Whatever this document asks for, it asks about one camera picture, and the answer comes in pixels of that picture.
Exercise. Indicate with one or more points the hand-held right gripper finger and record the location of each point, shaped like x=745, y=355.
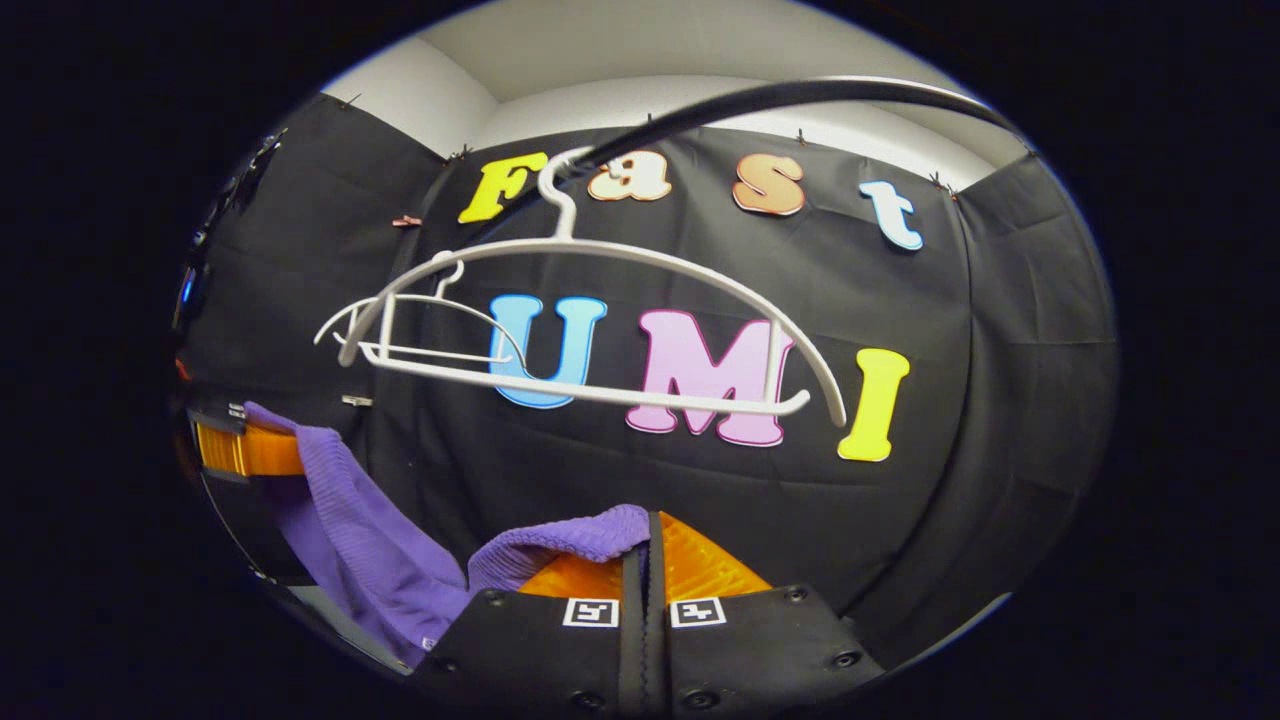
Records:
x=633, y=650
x=657, y=650

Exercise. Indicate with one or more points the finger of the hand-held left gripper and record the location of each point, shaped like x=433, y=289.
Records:
x=265, y=455

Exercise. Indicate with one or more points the white clothes hanger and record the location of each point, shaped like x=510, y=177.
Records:
x=450, y=303
x=640, y=250

